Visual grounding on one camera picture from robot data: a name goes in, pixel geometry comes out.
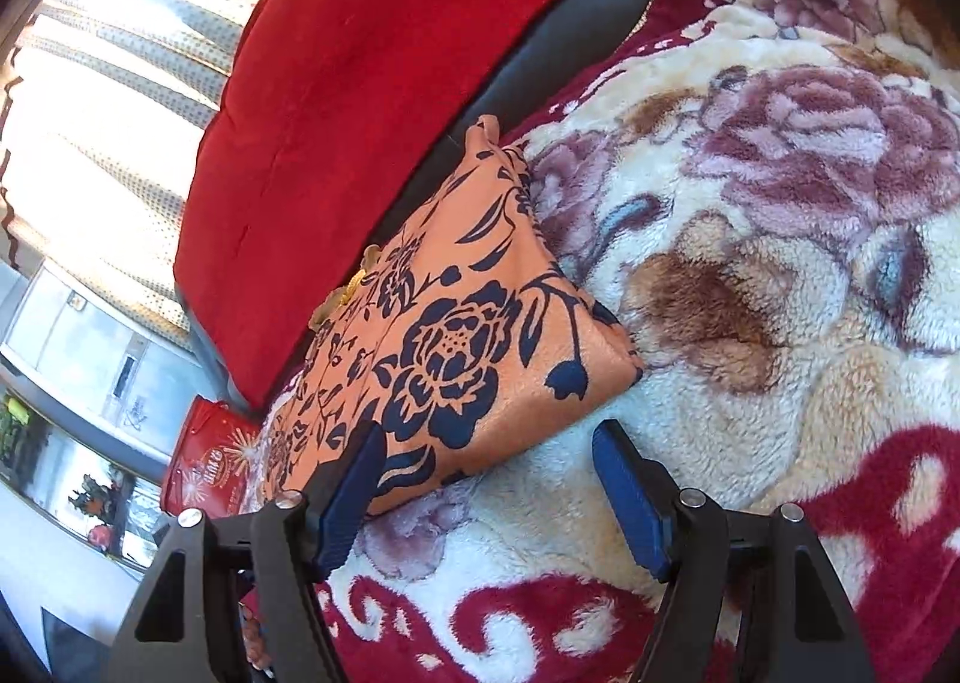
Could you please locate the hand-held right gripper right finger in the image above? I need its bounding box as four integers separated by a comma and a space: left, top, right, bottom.
591, 419, 875, 683

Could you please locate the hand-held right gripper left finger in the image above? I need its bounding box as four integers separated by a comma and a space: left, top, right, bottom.
105, 420, 388, 683

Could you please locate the orange floral shirt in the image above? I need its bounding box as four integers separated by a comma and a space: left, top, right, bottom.
240, 115, 644, 676

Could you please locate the red gift box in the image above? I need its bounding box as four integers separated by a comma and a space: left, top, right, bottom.
160, 396, 263, 528

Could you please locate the glass display cabinet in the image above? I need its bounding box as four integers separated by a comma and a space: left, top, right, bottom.
0, 383, 175, 573

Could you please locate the floral fleece blanket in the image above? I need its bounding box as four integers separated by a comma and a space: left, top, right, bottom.
238, 0, 960, 683

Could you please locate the white standing air conditioner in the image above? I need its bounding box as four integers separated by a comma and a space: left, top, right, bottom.
0, 259, 205, 463

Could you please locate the red quilt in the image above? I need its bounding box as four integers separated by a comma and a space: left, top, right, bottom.
174, 0, 662, 411

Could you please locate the dotted cream curtain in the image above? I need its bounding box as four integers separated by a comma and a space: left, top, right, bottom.
0, 0, 362, 348

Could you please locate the black leather sofa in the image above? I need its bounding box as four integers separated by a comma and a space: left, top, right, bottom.
176, 0, 662, 408

